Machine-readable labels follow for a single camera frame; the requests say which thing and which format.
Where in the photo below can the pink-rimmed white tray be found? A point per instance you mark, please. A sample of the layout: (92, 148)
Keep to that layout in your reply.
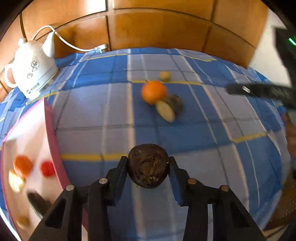
(33, 136)

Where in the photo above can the dark brown round fruit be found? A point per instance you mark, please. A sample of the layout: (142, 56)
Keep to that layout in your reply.
(148, 165)

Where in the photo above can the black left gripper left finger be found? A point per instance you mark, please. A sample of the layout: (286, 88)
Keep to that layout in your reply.
(77, 206)

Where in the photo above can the red tomato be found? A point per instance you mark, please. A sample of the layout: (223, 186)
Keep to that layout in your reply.
(47, 169)

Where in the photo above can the dark-skinned cut fruit chunk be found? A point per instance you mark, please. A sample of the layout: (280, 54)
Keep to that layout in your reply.
(170, 107)

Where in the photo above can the blue plaid tablecloth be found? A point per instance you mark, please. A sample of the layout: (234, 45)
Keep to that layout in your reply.
(218, 138)

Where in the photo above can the dark wrinkled fruit piece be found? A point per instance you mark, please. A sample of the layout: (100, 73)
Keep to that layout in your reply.
(38, 203)

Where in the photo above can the wooden wall cabinet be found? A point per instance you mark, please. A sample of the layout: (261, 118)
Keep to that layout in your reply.
(230, 30)

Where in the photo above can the cream cut fruit chunk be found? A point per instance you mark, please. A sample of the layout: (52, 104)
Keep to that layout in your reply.
(23, 222)

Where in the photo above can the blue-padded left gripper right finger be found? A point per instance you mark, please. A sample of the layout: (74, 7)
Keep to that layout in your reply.
(231, 220)

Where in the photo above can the orange tangerine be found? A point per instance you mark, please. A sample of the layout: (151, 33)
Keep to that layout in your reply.
(22, 166)
(153, 91)

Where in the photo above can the yellow peeled fruit piece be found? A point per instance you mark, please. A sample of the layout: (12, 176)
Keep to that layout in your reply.
(16, 182)

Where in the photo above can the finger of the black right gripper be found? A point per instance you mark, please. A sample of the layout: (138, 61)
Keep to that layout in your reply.
(284, 94)

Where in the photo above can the white ceramic electric kettle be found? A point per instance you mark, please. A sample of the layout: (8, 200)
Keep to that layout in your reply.
(33, 66)

